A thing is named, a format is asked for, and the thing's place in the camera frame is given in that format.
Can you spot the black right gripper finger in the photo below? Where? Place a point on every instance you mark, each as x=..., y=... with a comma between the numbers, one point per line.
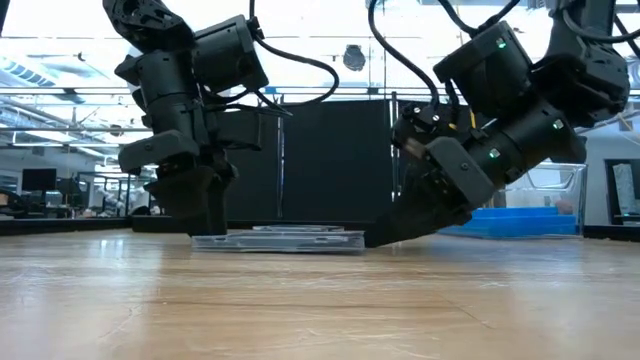
x=425, y=220
x=425, y=185

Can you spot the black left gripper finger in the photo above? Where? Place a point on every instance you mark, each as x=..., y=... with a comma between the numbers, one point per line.
x=190, y=200
x=222, y=185

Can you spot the clear jewel case black tray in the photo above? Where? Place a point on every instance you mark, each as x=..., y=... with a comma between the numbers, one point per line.
x=300, y=227
x=280, y=242

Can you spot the clear plastic bin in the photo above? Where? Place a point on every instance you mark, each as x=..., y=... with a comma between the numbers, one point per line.
x=580, y=200

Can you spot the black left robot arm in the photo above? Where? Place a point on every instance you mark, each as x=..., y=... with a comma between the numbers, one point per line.
x=170, y=90

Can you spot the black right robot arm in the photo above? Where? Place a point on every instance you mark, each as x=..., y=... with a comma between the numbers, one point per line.
x=575, y=75

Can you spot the dark computer monitor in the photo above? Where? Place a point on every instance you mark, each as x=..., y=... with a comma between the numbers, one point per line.
x=39, y=179

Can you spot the dark round ceiling fixture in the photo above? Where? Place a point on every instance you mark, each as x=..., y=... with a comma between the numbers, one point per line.
x=354, y=58

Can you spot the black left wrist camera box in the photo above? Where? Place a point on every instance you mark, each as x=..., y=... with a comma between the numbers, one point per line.
x=240, y=130

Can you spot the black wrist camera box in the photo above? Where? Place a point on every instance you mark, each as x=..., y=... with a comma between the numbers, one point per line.
x=240, y=130
x=422, y=125

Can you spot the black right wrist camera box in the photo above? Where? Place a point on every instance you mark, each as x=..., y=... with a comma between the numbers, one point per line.
x=422, y=125

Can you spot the black workstation frame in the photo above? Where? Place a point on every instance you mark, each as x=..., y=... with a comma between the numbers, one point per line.
x=100, y=195

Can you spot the black aluminium table frame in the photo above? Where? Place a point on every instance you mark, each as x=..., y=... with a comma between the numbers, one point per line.
x=50, y=225

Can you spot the dark framed wall panel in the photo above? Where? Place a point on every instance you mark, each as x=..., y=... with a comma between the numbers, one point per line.
x=612, y=200

